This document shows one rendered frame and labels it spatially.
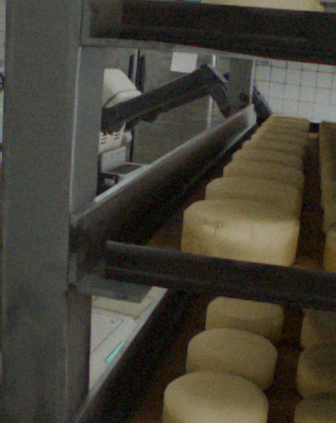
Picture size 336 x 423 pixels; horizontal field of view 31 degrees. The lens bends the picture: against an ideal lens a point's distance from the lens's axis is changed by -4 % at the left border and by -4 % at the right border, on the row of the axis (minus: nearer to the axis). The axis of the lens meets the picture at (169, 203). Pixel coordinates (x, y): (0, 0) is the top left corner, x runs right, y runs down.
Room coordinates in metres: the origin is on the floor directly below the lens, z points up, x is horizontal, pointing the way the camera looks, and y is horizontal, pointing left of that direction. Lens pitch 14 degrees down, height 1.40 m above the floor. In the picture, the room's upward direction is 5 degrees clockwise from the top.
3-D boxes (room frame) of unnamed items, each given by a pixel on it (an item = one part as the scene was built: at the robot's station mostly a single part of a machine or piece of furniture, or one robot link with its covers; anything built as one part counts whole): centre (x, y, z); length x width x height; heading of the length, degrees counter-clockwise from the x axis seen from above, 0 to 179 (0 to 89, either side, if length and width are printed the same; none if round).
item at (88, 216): (0.53, -0.05, 1.32); 0.64 x 0.03 x 0.03; 168
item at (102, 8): (0.53, -0.05, 1.41); 0.64 x 0.03 x 0.03; 168
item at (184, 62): (5.35, -0.03, 1.39); 0.22 x 0.03 x 0.31; 71
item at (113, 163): (2.20, 0.20, 0.93); 0.28 x 0.16 x 0.22; 164
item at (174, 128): (5.89, 0.24, 1.03); 1.40 x 0.90 x 2.05; 71
